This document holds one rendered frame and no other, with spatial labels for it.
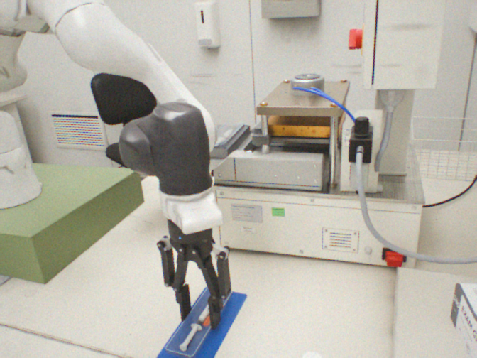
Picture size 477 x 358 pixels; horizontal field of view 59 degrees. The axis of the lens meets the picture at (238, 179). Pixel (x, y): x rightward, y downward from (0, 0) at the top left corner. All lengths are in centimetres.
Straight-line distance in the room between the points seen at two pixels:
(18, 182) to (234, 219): 58
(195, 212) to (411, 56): 48
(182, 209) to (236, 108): 214
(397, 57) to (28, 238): 85
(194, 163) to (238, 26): 207
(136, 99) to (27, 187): 171
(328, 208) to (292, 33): 175
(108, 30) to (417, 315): 73
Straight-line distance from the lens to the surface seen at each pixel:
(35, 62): 360
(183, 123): 63
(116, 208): 125
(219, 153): 102
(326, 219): 95
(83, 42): 80
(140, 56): 81
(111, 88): 280
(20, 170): 124
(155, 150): 66
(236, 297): 92
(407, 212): 94
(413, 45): 84
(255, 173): 94
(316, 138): 95
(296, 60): 259
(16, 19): 91
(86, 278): 107
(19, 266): 112
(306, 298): 91
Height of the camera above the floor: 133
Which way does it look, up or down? 24 degrees down
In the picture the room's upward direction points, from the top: 4 degrees counter-clockwise
